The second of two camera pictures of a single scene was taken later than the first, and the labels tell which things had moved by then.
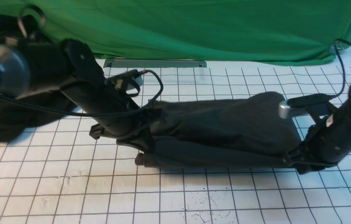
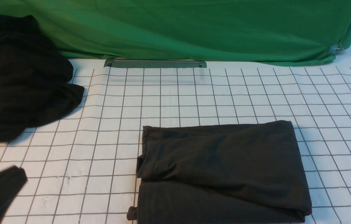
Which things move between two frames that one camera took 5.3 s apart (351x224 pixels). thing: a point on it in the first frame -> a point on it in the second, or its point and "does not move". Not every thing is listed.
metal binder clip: (332, 50) does not move
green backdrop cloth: (279, 31) does not move
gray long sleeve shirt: (244, 131) -> (245, 173)
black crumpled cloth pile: (4, 121) does not move
